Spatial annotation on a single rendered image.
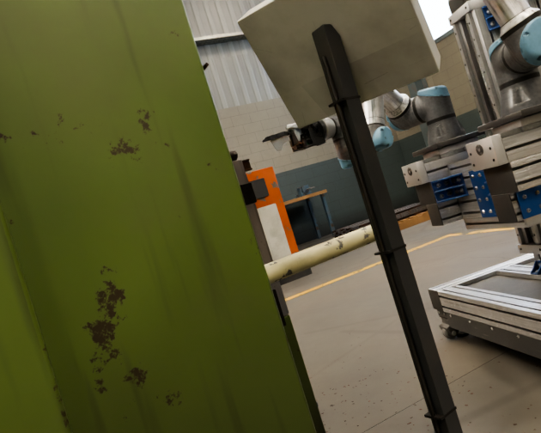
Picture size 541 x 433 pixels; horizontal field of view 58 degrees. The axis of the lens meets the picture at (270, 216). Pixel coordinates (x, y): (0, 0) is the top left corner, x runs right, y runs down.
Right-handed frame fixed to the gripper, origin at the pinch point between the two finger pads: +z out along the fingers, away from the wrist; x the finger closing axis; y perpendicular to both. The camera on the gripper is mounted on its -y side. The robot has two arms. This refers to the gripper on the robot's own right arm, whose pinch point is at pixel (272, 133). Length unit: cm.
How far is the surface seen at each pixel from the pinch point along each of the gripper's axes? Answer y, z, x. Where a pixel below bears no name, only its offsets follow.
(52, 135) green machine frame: 2, 77, -45
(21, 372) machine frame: 36, 92, -55
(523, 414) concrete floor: 100, -22, -44
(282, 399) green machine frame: 61, 50, -44
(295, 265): 38, 34, -39
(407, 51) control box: 2, 12, -68
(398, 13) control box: -4, 15, -71
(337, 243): 37, 20, -39
